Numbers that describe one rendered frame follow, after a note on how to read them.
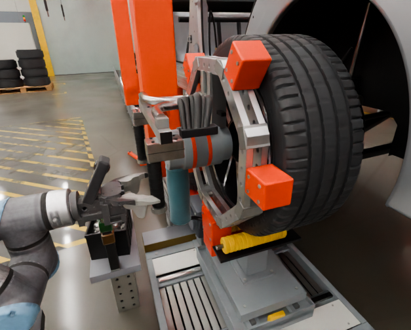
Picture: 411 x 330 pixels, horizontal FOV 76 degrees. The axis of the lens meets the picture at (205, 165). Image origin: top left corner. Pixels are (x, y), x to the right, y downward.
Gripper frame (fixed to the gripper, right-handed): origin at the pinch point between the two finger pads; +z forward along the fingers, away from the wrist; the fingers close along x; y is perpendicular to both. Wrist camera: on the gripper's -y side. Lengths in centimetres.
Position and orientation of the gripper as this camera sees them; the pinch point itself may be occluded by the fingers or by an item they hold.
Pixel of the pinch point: (155, 183)
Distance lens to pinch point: 69.4
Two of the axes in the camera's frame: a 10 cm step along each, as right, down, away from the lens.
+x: 3.3, 3.9, -8.6
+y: 0.2, 9.1, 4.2
